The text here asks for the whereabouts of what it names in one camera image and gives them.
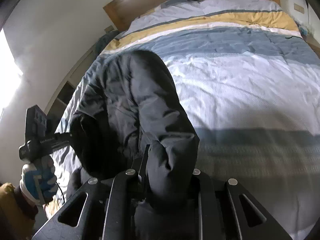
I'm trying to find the wooden nightstand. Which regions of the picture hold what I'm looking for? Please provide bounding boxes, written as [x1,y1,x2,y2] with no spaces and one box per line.
[305,34,320,57]

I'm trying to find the striped blue white yellow duvet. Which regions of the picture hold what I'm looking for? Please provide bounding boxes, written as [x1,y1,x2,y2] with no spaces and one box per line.
[56,0,319,239]

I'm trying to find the black puffer jacket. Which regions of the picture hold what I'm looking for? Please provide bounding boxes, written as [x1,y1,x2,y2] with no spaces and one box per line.
[70,50,199,239]

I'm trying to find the olive brown garment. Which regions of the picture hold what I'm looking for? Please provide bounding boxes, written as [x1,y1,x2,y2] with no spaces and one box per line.
[1,183,39,239]

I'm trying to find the white shelf unit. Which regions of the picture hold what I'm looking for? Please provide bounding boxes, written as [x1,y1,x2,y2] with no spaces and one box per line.
[44,45,97,130]

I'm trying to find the blue white gloved left hand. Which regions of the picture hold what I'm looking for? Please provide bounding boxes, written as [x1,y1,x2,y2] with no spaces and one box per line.
[20,155,58,205]

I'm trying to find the black cable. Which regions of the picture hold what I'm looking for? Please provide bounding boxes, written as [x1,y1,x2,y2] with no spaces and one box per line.
[55,180,66,204]

